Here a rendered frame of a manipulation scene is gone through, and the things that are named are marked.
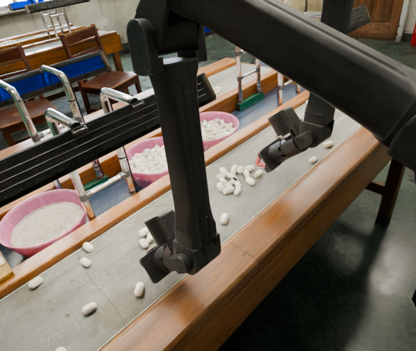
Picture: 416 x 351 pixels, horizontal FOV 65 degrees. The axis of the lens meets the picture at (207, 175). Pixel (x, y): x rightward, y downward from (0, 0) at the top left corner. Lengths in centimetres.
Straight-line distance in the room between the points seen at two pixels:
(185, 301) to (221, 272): 11
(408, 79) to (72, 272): 85
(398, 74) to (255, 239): 63
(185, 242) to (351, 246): 145
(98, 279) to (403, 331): 127
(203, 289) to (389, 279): 123
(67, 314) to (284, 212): 60
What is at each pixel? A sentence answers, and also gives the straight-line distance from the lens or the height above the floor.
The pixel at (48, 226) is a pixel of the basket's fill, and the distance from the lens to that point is 114.
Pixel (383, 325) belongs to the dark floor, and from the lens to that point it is 170.
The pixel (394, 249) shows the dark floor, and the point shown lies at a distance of 200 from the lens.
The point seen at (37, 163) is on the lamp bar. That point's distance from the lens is 72.
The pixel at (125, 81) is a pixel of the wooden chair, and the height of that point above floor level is 46.
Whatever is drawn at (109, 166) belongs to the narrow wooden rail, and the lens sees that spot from 134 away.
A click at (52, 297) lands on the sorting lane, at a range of 93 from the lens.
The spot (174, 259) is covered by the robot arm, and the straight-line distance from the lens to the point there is 62.
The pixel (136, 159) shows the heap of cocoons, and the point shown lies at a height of 74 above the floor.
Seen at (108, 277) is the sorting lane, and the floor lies 74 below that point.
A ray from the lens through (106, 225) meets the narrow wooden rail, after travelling 102.
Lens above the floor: 140
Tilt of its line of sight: 35 degrees down
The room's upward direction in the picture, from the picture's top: 8 degrees counter-clockwise
